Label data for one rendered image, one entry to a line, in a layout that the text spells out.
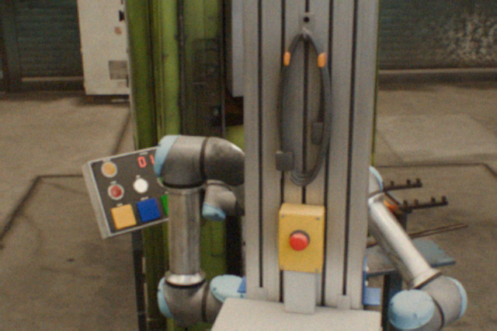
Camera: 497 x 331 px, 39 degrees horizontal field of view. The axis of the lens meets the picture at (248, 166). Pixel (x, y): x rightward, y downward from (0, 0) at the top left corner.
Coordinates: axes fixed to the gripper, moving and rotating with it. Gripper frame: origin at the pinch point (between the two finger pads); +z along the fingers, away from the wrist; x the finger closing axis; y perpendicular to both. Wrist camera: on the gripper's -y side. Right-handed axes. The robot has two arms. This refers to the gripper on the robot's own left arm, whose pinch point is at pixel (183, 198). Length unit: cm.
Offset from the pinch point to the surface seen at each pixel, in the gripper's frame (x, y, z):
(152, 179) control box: 4.6, 10.8, 10.4
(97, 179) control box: 25.4, 15.2, 10.4
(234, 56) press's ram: -32, 46, -13
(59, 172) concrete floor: -79, 79, 348
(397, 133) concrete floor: -385, 31, 264
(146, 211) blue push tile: 11.1, -0.4, 9.6
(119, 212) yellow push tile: 21.3, 1.8, 9.7
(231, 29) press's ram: -31, 55, -17
